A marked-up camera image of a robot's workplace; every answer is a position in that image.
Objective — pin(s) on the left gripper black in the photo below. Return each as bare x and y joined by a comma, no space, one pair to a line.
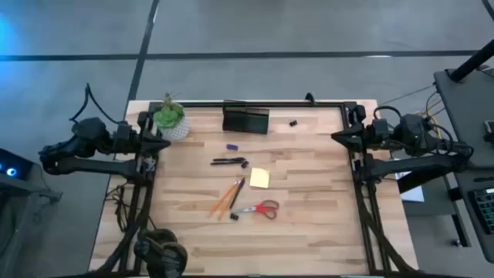
129,139

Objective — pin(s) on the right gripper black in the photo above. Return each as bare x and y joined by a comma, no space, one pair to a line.
376,135

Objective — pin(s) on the black pen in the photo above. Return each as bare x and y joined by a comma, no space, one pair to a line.
225,163
229,159

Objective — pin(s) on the purple eraser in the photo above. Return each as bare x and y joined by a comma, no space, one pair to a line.
231,146

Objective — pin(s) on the black pencil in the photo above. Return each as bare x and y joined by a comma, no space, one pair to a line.
237,193

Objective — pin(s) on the yellow sticky note pad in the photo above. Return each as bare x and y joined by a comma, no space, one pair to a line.
259,177

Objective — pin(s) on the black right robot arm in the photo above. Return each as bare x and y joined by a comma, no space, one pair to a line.
413,166

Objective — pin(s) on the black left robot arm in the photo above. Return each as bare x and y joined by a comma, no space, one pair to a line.
96,166

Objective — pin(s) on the black mesh desk organizer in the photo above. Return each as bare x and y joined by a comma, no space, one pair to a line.
247,121

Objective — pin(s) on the white patterned plant pot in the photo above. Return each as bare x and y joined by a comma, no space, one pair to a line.
178,132

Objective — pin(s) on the green succulent plant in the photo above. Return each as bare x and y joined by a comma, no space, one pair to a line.
166,117

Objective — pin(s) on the white paper sheet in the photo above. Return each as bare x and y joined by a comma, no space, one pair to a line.
413,195

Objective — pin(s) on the grey side desk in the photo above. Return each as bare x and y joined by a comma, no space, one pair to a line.
467,116

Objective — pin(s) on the black pole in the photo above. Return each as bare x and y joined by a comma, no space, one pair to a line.
471,63

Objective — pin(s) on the black box with blue light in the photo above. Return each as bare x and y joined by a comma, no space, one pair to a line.
15,164

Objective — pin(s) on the grey equipment stand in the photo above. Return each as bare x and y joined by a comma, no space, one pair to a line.
23,216

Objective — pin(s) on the black keyboard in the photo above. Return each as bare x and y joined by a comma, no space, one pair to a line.
484,210

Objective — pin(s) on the black aluminium table frame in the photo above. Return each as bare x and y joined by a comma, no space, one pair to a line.
332,104

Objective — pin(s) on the black frame clamp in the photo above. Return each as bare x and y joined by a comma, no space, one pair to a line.
309,98

